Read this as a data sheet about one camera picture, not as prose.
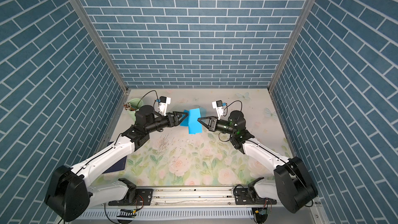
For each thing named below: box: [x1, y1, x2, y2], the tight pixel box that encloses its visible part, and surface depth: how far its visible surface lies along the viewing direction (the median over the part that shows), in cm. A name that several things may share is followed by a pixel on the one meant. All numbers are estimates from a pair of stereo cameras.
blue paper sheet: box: [188, 107, 203, 135], surface depth 75 cm
